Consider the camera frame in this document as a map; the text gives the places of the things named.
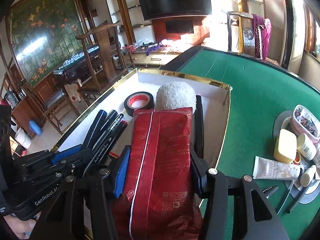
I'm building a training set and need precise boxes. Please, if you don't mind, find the short black pen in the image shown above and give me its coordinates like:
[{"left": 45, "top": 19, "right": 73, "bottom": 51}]
[{"left": 262, "top": 185, "right": 278, "bottom": 200}]

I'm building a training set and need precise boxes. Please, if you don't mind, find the pale yellow plastic case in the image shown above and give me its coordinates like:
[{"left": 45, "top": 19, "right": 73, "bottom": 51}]
[{"left": 273, "top": 128, "right": 298, "bottom": 165}]

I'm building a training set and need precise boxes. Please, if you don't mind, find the white dropper bottle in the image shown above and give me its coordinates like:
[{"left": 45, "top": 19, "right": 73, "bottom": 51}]
[{"left": 300, "top": 164, "right": 317, "bottom": 187}]

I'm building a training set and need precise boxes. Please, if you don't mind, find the white bucket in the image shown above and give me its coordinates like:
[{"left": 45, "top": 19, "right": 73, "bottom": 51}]
[{"left": 14, "top": 127, "right": 32, "bottom": 149}]

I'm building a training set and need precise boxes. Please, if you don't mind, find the long grey pen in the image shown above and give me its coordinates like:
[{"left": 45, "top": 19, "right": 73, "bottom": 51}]
[{"left": 285, "top": 180, "right": 314, "bottom": 214}]

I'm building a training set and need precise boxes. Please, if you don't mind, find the black marker pen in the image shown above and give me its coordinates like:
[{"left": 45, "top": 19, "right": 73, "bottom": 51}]
[{"left": 94, "top": 109, "right": 118, "bottom": 145}]

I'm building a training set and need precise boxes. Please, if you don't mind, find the purple fringed cloth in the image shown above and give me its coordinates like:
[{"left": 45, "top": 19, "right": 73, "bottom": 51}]
[{"left": 252, "top": 14, "right": 272, "bottom": 60}]

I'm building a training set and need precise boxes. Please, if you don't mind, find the white plush ball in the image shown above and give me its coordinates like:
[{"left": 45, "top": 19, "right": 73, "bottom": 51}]
[{"left": 155, "top": 81, "right": 197, "bottom": 111}]

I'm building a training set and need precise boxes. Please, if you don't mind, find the white pill bottle green label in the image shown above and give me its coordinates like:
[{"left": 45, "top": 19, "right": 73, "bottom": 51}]
[{"left": 297, "top": 133, "right": 317, "bottom": 161}]

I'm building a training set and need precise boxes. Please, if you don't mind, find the low wooden chair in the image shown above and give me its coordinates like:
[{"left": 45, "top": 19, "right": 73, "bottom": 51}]
[{"left": 21, "top": 80, "right": 80, "bottom": 135}]

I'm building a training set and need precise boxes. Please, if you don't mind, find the red foil packet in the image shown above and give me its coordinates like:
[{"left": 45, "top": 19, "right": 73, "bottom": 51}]
[{"left": 110, "top": 107, "right": 204, "bottom": 240}]

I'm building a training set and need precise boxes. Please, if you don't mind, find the gold-rimmed white box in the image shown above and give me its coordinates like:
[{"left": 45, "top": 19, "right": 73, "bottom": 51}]
[{"left": 51, "top": 67, "right": 233, "bottom": 240}]

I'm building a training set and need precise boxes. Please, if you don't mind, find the white hand cream tube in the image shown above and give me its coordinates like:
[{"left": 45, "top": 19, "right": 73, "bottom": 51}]
[{"left": 252, "top": 156, "right": 302, "bottom": 180}]

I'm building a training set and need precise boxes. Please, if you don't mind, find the tall-backed wooden chair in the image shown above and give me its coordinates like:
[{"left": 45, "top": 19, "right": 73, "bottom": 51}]
[{"left": 76, "top": 20, "right": 130, "bottom": 98}]

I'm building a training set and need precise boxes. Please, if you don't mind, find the pink cartoon zip pouch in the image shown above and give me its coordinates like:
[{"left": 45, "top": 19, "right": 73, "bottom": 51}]
[{"left": 289, "top": 104, "right": 320, "bottom": 144}]

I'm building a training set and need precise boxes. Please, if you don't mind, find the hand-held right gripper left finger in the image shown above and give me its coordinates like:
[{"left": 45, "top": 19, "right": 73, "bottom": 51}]
[{"left": 29, "top": 144, "right": 132, "bottom": 240}]

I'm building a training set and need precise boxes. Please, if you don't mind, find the black tape roll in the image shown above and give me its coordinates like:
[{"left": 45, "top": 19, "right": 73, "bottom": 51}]
[{"left": 124, "top": 92, "right": 156, "bottom": 117}]

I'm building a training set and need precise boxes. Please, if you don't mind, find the large flower painting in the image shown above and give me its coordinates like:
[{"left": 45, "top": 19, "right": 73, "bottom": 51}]
[{"left": 9, "top": 0, "right": 87, "bottom": 88}]

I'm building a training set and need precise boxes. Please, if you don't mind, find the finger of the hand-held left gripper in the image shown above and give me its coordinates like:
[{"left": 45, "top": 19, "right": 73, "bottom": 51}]
[
  {"left": 21, "top": 149, "right": 93, "bottom": 182},
  {"left": 12, "top": 144, "right": 84, "bottom": 171}
]

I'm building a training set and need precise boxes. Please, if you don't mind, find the person's left hand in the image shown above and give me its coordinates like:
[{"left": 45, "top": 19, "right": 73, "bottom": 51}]
[{"left": 4, "top": 211, "right": 42, "bottom": 239}]

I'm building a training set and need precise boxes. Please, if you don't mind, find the white paper bag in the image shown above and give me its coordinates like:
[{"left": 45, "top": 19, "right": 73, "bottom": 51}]
[{"left": 64, "top": 83, "right": 82, "bottom": 103}]

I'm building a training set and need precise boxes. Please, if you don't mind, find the black television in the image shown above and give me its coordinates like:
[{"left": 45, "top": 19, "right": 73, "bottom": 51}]
[{"left": 136, "top": 0, "right": 212, "bottom": 21}]

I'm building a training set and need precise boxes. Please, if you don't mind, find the black pen with white print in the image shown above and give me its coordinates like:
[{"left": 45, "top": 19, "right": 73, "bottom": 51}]
[{"left": 100, "top": 114, "right": 124, "bottom": 150}]

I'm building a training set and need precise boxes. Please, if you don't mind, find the blue foam roll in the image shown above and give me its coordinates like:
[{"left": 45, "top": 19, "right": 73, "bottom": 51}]
[{"left": 29, "top": 119, "right": 43, "bottom": 137}]

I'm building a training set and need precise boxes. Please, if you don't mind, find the wooden chair with round emblem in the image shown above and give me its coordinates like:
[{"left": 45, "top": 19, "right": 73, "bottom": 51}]
[{"left": 221, "top": 10, "right": 273, "bottom": 60}]

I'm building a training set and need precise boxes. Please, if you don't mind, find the blue capped marker pen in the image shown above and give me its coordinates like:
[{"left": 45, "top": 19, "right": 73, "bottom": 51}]
[{"left": 82, "top": 109, "right": 108, "bottom": 149}]

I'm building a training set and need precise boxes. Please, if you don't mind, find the round table control panel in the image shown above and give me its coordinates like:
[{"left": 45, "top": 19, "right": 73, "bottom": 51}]
[{"left": 272, "top": 111, "right": 320, "bottom": 204}]

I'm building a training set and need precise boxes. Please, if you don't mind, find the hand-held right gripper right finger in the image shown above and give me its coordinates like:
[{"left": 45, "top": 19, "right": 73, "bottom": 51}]
[{"left": 190, "top": 151, "right": 290, "bottom": 240}]

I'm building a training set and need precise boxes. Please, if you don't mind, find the dark mahjong table with tiles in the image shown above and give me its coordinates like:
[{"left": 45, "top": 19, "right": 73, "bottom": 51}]
[{"left": 53, "top": 44, "right": 118, "bottom": 84}]

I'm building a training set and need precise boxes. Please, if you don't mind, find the wooden framed window row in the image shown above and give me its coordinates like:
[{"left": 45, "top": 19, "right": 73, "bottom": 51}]
[{"left": 304, "top": 5, "right": 320, "bottom": 60}]

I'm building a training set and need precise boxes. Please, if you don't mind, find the standing air conditioner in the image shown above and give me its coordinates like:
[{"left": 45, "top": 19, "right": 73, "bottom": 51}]
[{"left": 279, "top": 0, "right": 307, "bottom": 70}]

